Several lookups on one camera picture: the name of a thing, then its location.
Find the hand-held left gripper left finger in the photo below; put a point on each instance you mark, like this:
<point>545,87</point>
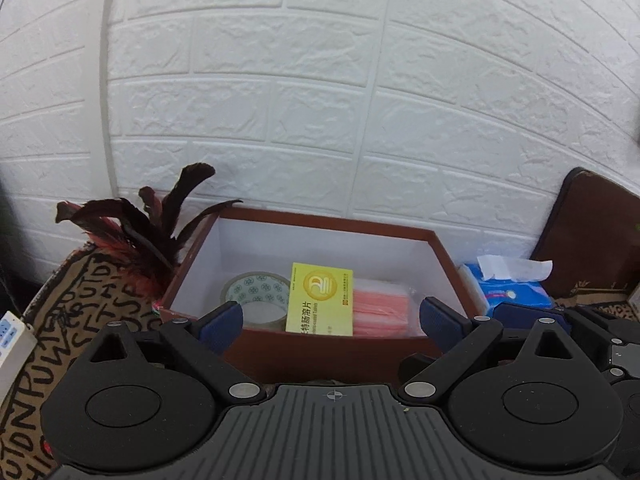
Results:
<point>220,324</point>

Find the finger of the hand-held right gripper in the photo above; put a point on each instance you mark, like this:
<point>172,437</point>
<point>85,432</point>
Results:
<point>520,317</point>

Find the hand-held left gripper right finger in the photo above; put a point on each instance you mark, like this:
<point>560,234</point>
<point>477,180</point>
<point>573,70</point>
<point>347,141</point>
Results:
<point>440,319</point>

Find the green patterned tape roll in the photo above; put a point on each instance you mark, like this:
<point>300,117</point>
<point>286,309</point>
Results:
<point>255,295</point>

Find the pink zip bag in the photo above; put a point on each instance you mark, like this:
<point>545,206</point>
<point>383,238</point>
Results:
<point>382,310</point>

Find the yellow medicine box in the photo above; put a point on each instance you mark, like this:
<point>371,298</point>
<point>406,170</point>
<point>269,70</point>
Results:
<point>320,300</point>

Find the brown cardboard box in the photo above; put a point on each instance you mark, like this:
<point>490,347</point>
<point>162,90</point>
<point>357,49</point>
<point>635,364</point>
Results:
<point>320,240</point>

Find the blue tissue pack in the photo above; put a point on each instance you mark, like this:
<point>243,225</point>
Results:
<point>505,290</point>

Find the dark red feather bunch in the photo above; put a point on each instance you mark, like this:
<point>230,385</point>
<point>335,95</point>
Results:
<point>140,230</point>

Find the letter-printed blanket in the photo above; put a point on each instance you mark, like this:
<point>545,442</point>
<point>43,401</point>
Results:
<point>75,300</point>

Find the long white box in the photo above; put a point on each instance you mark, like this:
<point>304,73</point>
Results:
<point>12,350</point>

